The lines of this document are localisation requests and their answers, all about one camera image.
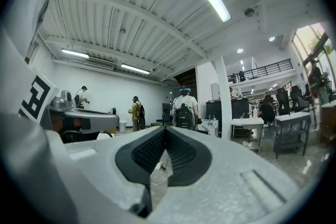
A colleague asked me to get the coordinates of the white pillar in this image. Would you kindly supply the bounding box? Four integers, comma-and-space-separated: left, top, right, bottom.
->
213, 56, 234, 140

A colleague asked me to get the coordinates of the white box appliance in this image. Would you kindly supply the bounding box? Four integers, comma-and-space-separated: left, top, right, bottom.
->
211, 82, 220, 100

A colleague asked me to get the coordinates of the dark wooden vanity cabinet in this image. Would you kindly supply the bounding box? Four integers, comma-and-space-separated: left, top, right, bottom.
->
319, 100, 336, 145

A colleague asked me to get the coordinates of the black cabinet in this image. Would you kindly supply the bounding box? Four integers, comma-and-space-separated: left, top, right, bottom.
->
205, 97, 250, 128

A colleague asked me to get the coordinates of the white table with wire shelf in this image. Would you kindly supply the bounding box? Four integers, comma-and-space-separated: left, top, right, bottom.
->
230, 117, 265, 154

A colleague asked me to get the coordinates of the large glass window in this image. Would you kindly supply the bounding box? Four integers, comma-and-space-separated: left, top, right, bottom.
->
291, 22, 336, 103

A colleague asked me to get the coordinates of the dark wooden staircase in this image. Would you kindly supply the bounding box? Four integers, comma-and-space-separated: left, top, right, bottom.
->
173, 67, 198, 94

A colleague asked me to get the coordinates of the black backpack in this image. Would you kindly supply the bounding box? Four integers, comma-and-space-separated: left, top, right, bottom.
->
175, 103, 196, 129

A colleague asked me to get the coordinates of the black railing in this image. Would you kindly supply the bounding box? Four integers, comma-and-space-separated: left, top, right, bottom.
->
227, 58, 293, 84

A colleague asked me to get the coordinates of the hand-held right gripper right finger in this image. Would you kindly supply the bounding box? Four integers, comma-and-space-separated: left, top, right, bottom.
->
153, 125, 304, 224

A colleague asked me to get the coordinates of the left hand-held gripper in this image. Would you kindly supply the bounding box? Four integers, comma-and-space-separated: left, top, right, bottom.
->
18, 73, 120, 140

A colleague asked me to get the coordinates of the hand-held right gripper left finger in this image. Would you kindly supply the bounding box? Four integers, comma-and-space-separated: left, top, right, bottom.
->
64, 125, 167, 218

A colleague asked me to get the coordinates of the dark-framed side table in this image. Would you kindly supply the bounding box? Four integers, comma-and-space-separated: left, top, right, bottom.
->
272, 112, 312, 158

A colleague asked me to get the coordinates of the black office chair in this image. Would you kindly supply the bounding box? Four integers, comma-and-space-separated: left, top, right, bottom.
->
289, 85, 303, 113
275, 87, 287, 116

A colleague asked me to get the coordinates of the marble-pattern white cabinet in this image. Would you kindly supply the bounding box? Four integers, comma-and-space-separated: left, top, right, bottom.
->
196, 118, 220, 137

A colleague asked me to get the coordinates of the white ceiling air conditioner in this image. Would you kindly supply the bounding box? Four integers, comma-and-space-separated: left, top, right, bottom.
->
83, 57, 116, 71

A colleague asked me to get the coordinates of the white floor cable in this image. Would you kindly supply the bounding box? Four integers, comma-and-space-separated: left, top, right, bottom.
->
151, 159, 174, 186

